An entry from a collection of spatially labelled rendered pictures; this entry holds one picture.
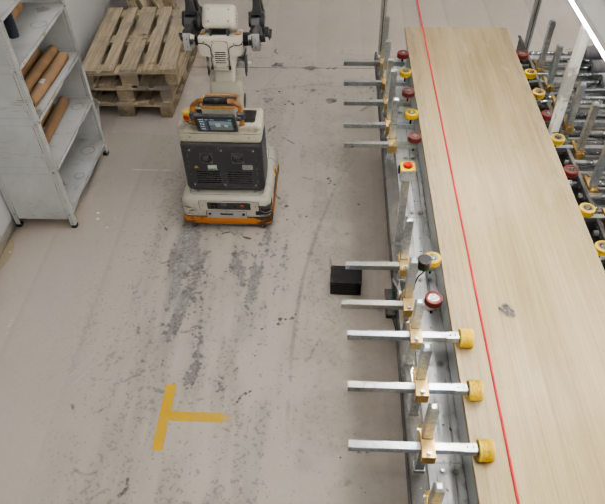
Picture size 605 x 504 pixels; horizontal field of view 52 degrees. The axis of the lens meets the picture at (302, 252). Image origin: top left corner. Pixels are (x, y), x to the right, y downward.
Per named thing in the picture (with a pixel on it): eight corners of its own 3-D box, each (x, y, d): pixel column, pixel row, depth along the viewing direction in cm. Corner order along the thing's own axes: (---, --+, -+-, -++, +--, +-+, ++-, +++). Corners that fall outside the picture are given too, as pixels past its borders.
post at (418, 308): (403, 371, 284) (415, 304, 249) (403, 365, 286) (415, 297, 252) (411, 372, 283) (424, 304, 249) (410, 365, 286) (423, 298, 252)
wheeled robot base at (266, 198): (272, 228, 441) (271, 201, 423) (184, 225, 444) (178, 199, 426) (280, 169, 488) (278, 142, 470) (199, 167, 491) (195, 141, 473)
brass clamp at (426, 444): (419, 463, 224) (420, 457, 220) (415, 429, 233) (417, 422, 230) (436, 464, 224) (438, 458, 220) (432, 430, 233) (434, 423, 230)
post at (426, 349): (408, 416, 263) (422, 349, 229) (408, 409, 266) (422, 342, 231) (417, 416, 263) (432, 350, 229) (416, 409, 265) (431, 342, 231)
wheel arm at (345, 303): (341, 309, 287) (341, 303, 284) (341, 304, 289) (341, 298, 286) (436, 312, 285) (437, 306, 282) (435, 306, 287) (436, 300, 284)
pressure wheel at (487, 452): (481, 446, 220) (475, 434, 228) (479, 466, 222) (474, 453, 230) (498, 446, 220) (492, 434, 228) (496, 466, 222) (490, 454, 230)
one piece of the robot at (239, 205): (259, 211, 430) (258, 202, 424) (199, 210, 432) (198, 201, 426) (259, 209, 432) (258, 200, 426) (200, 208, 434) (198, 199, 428)
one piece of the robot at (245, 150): (266, 206, 436) (258, 102, 377) (189, 204, 439) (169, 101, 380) (270, 176, 460) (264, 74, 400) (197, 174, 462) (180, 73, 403)
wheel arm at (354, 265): (345, 270, 305) (345, 264, 302) (345, 265, 307) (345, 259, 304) (434, 272, 303) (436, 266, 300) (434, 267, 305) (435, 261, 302)
